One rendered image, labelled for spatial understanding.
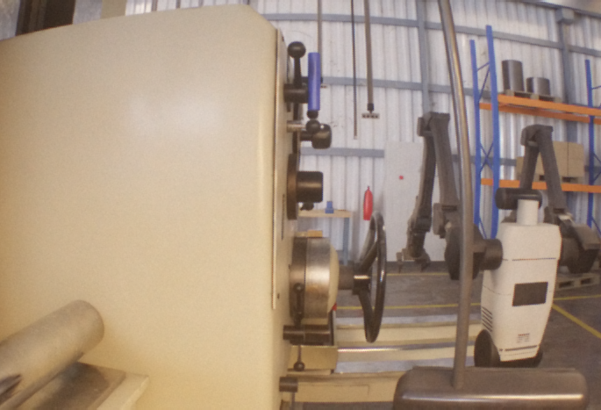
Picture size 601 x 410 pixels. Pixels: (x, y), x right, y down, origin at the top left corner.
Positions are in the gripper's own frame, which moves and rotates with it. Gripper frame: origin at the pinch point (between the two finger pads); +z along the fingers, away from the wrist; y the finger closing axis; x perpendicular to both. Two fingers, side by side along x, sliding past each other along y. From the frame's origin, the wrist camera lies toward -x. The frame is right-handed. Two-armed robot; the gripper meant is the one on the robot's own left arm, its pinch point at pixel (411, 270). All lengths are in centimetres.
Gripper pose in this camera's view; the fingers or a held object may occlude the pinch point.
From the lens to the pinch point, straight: 198.7
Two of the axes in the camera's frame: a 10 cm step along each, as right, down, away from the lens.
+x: -0.2, 5.7, -8.2
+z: -0.1, 8.2, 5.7
